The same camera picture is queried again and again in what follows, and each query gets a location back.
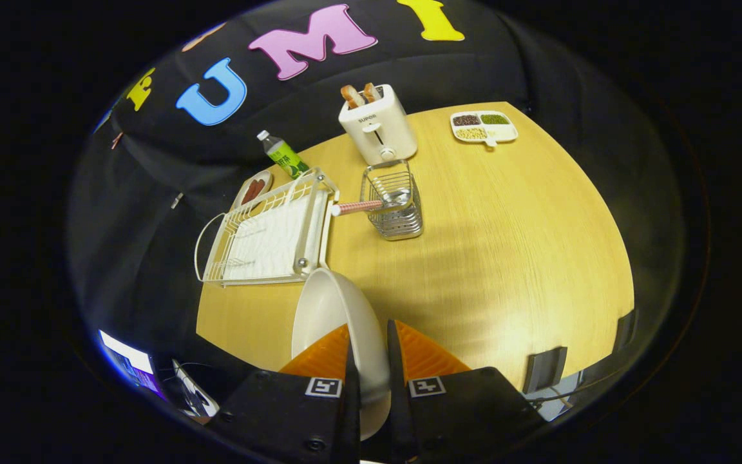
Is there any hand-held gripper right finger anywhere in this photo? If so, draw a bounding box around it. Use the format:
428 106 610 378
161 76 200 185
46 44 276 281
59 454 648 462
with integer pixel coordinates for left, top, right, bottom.
387 319 546 464

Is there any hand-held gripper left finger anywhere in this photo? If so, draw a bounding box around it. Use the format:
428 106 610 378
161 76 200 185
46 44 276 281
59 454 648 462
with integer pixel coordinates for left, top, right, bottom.
207 324 362 464

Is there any white round plate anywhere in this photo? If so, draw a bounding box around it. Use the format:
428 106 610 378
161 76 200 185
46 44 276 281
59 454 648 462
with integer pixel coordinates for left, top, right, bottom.
291 267 392 442

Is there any white wire dish rack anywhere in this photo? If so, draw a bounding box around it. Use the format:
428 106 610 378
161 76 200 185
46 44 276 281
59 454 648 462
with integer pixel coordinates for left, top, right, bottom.
195 168 341 287

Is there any metal wire basket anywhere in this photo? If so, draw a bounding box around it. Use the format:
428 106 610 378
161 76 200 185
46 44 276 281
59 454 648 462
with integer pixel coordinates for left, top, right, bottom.
361 160 424 241

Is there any spoon with pink handle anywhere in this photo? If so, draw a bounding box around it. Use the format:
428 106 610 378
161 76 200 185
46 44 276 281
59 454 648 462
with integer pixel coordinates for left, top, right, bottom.
331 188 410 217

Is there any small sausage plate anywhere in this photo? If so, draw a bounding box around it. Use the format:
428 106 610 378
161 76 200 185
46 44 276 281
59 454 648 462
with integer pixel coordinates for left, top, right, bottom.
232 170 274 211

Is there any white divided bean dish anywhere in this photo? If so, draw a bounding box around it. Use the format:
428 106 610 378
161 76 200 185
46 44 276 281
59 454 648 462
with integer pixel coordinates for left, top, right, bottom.
450 110 518 148

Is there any dark chair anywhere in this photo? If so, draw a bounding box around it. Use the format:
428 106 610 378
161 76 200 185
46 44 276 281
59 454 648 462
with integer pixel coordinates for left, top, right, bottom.
614 309 639 352
522 347 568 394

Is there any computer monitor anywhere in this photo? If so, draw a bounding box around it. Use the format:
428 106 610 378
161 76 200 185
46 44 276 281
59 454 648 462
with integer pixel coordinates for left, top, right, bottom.
99 330 160 395

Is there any green tea bottle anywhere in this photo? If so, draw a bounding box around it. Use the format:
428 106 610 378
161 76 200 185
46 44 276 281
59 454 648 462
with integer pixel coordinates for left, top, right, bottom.
256 130 310 180

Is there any black backdrop cloth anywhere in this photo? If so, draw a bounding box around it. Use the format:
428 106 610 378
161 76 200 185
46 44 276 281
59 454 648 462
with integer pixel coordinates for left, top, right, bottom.
68 0 687 387

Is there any white toaster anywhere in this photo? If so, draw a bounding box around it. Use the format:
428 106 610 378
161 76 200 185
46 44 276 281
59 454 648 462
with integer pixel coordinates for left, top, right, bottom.
338 84 419 166

